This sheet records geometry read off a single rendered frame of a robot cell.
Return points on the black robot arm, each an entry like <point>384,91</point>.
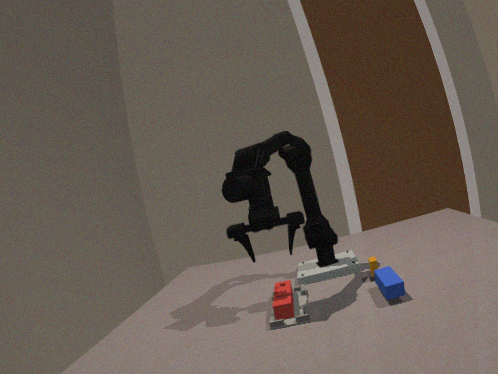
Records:
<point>249,179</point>

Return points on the red long rectangular block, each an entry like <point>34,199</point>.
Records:
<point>283,303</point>

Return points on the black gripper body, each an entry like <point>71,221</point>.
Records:
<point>240,230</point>

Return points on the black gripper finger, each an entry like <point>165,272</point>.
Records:
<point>245,241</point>
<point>291,233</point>

